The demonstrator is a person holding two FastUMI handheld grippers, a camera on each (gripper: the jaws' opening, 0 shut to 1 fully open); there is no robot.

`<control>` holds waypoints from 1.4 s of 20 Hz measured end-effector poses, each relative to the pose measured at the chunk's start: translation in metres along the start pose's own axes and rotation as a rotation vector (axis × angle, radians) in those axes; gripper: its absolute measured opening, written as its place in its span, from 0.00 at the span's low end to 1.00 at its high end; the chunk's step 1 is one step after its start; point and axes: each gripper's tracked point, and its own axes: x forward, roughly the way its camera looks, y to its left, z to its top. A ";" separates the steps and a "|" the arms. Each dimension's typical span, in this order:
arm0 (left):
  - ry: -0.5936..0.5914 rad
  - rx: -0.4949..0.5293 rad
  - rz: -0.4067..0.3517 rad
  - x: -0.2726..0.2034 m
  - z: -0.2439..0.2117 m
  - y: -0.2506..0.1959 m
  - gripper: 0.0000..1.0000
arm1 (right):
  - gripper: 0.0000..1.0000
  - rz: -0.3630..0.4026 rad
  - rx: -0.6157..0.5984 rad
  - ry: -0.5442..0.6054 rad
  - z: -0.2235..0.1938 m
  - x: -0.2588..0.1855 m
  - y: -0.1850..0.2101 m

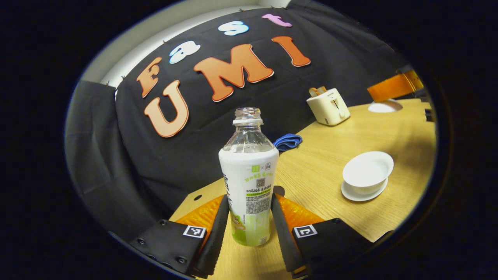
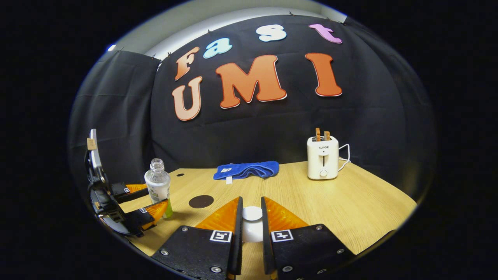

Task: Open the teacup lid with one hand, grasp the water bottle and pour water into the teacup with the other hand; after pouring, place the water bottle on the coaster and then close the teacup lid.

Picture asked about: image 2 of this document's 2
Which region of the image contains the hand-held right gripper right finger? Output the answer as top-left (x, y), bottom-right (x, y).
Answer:
top-left (261, 196), bottom-right (356, 280)

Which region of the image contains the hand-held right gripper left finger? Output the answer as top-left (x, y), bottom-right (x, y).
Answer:
top-left (151, 196), bottom-right (244, 280)

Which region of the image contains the clear water bottle green label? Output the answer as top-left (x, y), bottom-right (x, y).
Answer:
top-left (144, 158), bottom-right (174, 219)

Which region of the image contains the dark round coaster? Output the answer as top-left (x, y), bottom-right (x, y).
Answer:
top-left (189, 195), bottom-right (214, 209)

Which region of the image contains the blue towel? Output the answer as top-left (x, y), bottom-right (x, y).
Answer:
top-left (213, 161), bottom-right (280, 184)

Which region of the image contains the white toaster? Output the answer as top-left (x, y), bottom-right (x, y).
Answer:
top-left (307, 135), bottom-right (339, 180)

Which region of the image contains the white toaster cable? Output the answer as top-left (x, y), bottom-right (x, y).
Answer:
top-left (338, 144), bottom-right (351, 172)

